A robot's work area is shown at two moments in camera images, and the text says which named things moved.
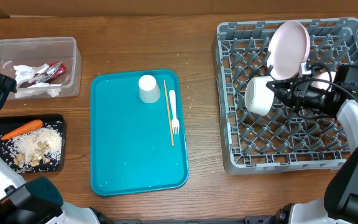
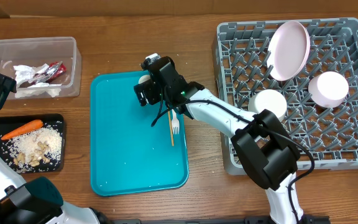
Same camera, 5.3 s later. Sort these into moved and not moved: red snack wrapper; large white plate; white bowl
Moved: white bowl
Not moved: red snack wrapper; large white plate
